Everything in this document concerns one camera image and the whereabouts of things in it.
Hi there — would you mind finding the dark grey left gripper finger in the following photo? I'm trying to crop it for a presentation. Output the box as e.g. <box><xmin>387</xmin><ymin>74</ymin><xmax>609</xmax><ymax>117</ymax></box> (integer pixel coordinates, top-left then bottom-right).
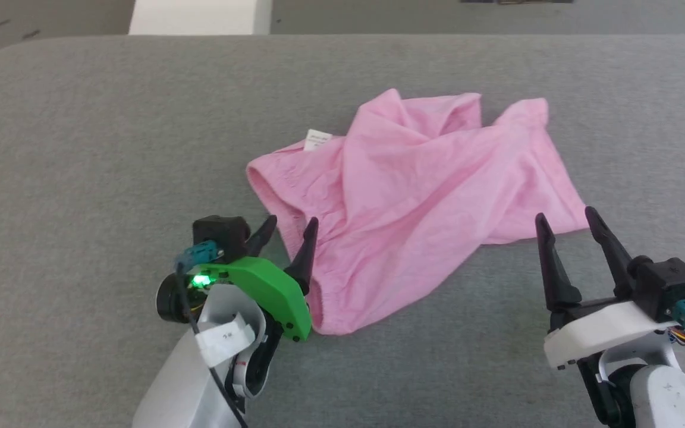
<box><xmin>285</xmin><ymin>217</ymin><xmax>320</xmax><ymax>297</ymax></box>
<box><xmin>246</xmin><ymin>215</ymin><xmax>278</xmax><ymax>257</ymax></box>

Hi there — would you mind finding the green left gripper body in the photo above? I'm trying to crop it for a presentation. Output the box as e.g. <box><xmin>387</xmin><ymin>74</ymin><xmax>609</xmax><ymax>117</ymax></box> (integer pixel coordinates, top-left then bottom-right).
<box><xmin>156</xmin><ymin>256</ymin><xmax>313</xmax><ymax>343</ymax></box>

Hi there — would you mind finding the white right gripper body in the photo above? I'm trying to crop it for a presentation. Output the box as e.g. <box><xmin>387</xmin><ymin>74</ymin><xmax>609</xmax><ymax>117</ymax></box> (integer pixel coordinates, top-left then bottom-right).
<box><xmin>543</xmin><ymin>297</ymin><xmax>682</xmax><ymax>371</ymax></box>

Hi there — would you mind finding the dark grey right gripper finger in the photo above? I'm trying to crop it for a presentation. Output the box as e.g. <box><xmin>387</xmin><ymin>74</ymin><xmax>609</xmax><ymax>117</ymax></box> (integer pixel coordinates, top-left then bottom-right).
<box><xmin>534</xmin><ymin>214</ymin><xmax>583</xmax><ymax>313</ymax></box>
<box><xmin>584</xmin><ymin>206</ymin><xmax>638</xmax><ymax>298</ymax></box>

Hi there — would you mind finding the pink cloth garment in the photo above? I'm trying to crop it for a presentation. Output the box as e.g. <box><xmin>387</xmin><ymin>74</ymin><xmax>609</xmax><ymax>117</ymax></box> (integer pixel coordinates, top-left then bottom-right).
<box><xmin>246</xmin><ymin>88</ymin><xmax>590</xmax><ymax>337</ymax></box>

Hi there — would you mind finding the white paper label tag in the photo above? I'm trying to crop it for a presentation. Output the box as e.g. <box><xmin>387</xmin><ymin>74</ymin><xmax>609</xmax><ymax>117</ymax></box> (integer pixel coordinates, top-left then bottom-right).
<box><xmin>194</xmin><ymin>312</ymin><xmax>257</xmax><ymax>369</ymax></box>

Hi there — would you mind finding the grey fabric sofa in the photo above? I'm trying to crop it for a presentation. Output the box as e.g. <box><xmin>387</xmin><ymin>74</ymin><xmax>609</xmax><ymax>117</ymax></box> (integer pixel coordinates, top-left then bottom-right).
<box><xmin>0</xmin><ymin>34</ymin><xmax>685</xmax><ymax>428</ymax></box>

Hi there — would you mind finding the white box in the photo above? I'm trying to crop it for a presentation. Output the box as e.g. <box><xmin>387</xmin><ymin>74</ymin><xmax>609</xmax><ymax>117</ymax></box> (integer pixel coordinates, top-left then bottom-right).
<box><xmin>128</xmin><ymin>0</ymin><xmax>274</xmax><ymax>36</ymax></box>

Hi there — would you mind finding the left arm cable teal plug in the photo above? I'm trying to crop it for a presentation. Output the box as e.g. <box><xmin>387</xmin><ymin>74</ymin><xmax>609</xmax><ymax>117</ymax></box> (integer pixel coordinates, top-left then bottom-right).
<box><xmin>174</xmin><ymin>240</ymin><xmax>250</xmax><ymax>428</ymax></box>

